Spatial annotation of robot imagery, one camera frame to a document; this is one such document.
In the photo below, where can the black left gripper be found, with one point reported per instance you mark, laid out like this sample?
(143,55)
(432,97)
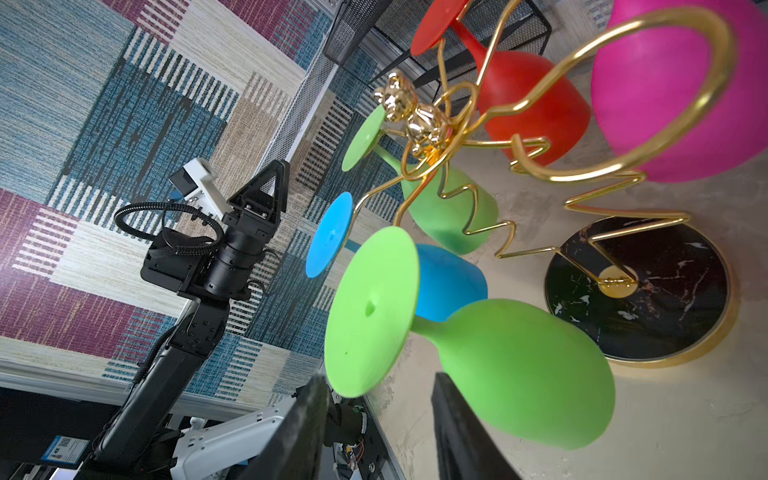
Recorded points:
(256,207)

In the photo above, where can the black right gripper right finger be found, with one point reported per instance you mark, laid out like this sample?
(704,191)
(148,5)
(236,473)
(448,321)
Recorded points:
(464,448)

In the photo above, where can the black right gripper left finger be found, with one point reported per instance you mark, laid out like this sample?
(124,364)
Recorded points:
(294,451)

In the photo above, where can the green front wine glass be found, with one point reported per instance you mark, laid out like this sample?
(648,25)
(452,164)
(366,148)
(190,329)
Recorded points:
(521,369)

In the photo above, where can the green wine glass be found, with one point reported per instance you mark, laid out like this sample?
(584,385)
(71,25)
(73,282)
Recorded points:
(521,369)
(448,206)

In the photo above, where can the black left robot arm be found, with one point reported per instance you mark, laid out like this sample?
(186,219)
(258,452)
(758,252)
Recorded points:
(209,273)

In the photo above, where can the blue front wine glass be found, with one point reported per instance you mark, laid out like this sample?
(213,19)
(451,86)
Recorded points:
(447,281)

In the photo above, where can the black mesh shelf rack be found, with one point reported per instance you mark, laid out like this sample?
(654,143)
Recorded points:
(368,39)

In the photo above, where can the green rear wine glass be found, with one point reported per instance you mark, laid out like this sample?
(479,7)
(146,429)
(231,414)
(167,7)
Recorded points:
(448,206)

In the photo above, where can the red wine glass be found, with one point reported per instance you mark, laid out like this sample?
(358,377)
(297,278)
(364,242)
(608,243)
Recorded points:
(527,108)

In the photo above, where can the magenta wine glass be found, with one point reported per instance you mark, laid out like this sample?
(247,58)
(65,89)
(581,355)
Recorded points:
(644,80)

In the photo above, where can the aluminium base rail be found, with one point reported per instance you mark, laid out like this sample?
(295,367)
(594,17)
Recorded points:
(352,441)

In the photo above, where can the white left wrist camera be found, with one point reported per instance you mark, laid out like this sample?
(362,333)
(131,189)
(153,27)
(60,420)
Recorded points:
(195,182)

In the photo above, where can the white wire basket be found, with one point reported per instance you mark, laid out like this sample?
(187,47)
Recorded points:
(301,111)

